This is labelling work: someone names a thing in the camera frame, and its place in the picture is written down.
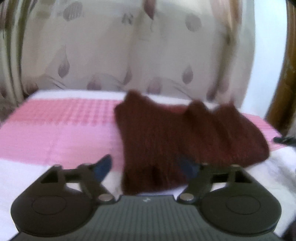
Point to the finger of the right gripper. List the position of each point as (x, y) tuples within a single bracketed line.
[(284, 140)]

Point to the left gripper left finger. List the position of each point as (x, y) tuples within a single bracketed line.
[(91, 177)]

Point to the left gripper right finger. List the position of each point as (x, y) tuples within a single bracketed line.
[(198, 177)]

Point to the dark red knitted garment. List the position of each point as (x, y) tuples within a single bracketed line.
[(156, 139)]

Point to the pink checked bed sheet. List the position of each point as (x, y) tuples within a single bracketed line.
[(74, 126)]

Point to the beige leaf print curtain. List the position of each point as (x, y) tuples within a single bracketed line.
[(185, 49)]

